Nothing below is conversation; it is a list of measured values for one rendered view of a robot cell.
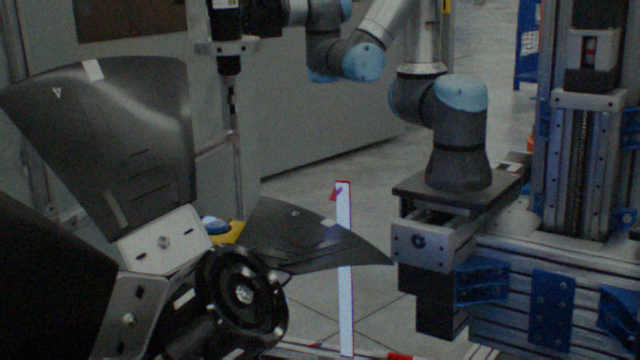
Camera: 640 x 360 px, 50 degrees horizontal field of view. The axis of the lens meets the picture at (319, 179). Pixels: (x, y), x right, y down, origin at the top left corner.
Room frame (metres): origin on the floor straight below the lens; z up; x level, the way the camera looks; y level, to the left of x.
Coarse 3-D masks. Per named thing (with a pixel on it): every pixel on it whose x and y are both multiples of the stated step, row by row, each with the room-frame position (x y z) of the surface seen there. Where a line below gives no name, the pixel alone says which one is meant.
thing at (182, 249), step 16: (192, 208) 0.70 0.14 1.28; (160, 224) 0.69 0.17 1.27; (176, 224) 0.69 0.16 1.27; (192, 224) 0.69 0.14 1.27; (128, 240) 0.68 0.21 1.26; (144, 240) 0.67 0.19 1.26; (176, 240) 0.67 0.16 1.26; (192, 240) 0.67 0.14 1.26; (208, 240) 0.67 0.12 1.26; (128, 256) 0.66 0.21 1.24; (144, 256) 0.66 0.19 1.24; (160, 256) 0.66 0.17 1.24; (176, 256) 0.66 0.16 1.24; (192, 256) 0.66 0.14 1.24; (160, 272) 0.65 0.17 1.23
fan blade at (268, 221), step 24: (264, 216) 0.91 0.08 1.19; (288, 216) 0.92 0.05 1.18; (312, 216) 0.94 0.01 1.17; (240, 240) 0.83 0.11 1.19; (264, 240) 0.83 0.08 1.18; (288, 240) 0.83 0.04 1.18; (312, 240) 0.84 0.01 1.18; (336, 240) 0.87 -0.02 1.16; (360, 240) 0.91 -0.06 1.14; (288, 264) 0.74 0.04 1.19; (312, 264) 0.76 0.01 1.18; (336, 264) 0.78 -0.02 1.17; (360, 264) 0.82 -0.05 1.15; (384, 264) 0.86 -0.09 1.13
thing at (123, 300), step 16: (128, 272) 0.57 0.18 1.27; (128, 288) 0.57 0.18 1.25; (144, 288) 0.58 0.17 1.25; (160, 288) 0.59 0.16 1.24; (112, 304) 0.56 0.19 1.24; (128, 304) 0.57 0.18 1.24; (144, 304) 0.58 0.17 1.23; (160, 304) 0.59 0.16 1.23; (112, 320) 0.56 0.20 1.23; (144, 320) 0.58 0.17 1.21; (112, 336) 0.56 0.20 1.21; (128, 336) 0.57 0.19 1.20; (144, 336) 0.58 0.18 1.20; (96, 352) 0.55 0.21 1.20; (112, 352) 0.56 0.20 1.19; (128, 352) 0.57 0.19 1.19; (144, 352) 0.58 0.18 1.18
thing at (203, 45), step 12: (192, 0) 0.69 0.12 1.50; (204, 0) 0.70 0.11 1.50; (192, 12) 0.69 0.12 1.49; (204, 12) 0.70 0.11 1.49; (192, 24) 0.69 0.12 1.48; (204, 24) 0.70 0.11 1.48; (192, 36) 0.69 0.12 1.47; (204, 36) 0.70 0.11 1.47; (252, 36) 0.73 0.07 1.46; (204, 48) 0.69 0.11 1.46; (216, 48) 0.68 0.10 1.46; (228, 48) 0.68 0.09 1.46; (240, 48) 0.69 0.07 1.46; (252, 48) 0.70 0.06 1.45
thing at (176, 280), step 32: (224, 256) 0.63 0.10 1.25; (256, 256) 0.66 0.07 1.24; (224, 288) 0.60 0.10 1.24; (256, 288) 0.63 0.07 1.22; (160, 320) 0.59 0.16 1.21; (192, 320) 0.57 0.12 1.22; (224, 320) 0.56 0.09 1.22; (256, 320) 0.59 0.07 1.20; (288, 320) 0.62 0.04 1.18; (160, 352) 0.60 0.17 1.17; (192, 352) 0.57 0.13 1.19; (224, 352) 0.56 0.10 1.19; (256, 352) 0.57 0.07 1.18
